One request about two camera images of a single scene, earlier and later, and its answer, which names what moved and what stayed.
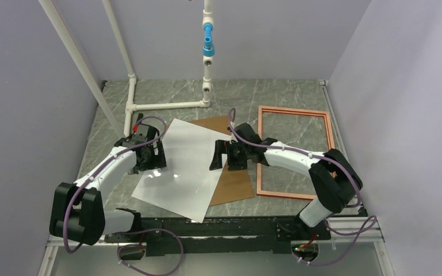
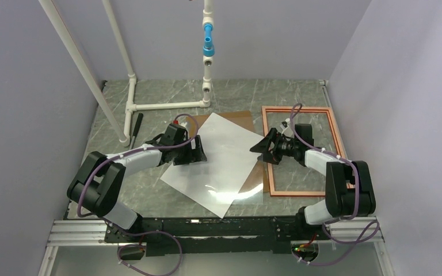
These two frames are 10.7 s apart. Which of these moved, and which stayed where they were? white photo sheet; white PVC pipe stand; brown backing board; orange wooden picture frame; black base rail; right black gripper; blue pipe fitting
Moved: white photo sheet; orange wooden picture frame; brown backing board; right black gripper
Stayed: black base rail; blue pipe fitting; white PVC pipe stand
